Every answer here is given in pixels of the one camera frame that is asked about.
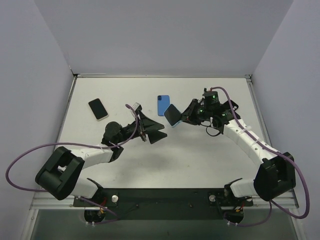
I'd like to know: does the beige cased phone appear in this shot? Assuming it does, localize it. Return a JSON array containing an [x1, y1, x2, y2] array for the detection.
[[88, 98, 109, 121]]

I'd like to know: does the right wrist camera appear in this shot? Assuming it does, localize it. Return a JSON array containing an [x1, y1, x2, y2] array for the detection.
[[202, 91, 220, 109]]

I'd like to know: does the light blue cased phone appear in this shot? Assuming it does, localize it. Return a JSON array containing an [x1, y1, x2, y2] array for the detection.
[[163, 104, 182, 128]]

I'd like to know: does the aluminium front rail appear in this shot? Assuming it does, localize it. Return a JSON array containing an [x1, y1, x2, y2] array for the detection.
[[29, 190, 299, 210]]

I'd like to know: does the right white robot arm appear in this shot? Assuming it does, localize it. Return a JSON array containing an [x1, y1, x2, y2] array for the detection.
[[181, 99, 296, 202]]

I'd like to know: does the black phone case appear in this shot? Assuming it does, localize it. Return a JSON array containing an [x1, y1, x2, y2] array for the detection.
[[223, 100, 239, 111]]

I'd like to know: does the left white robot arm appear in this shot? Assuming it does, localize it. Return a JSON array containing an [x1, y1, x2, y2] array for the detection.
[[35, 110, 167, 206]]

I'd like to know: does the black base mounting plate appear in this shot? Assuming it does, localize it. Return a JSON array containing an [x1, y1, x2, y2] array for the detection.
[[72, 187, 254, 221]]

